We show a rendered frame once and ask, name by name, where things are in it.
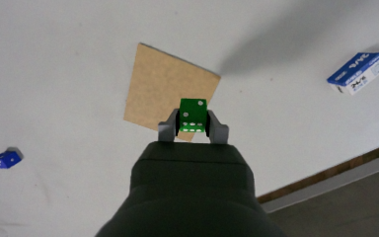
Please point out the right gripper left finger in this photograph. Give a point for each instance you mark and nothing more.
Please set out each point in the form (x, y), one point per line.
(167, 128)

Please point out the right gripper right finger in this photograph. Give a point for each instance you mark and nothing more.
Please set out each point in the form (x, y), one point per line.
(217, 131)

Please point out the green die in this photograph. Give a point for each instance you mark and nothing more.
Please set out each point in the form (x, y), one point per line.
(193, 113)

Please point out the tan square mat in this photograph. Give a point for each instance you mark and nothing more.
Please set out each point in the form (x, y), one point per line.
(164, 85)

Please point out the blue die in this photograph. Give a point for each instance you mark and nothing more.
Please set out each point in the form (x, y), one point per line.
(10, 159)

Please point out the white table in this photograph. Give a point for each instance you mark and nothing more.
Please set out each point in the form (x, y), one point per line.
(65, 65)

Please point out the small white box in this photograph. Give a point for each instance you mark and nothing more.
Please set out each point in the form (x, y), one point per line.
(357, 74)

